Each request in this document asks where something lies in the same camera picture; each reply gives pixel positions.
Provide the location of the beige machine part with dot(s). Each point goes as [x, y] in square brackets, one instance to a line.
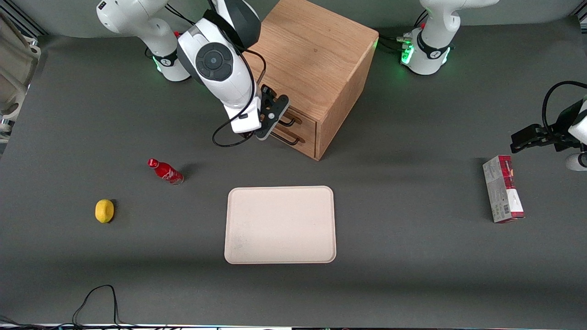
[13, 68]

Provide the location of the yellow lemon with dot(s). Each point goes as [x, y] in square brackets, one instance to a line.
[104, 211]

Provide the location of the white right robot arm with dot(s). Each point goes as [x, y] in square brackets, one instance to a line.
[220, 73]

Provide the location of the red plaid cardboard box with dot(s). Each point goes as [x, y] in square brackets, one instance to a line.
[500, 192]

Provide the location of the red soda bottle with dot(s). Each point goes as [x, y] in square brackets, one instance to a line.
[166, 172]

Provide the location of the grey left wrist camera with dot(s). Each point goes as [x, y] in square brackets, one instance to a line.
[577, 162]

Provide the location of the beige rectangular tray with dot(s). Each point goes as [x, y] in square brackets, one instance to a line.
[279, 224]

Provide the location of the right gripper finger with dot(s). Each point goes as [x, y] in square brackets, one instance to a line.
[263, 131]
[283, 103]

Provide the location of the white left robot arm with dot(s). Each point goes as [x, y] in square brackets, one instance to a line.
[431, 50]

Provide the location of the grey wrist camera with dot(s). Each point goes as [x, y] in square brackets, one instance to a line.
[577, 162]
[245, 121]

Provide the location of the wooden drawer cabinet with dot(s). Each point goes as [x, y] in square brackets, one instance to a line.
[312, 50]

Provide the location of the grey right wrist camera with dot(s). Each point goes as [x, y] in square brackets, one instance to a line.
[245, 121]

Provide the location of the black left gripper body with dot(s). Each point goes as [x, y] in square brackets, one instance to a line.
[560, 130]

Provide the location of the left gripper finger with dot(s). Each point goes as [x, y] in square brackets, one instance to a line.
[527, 136]

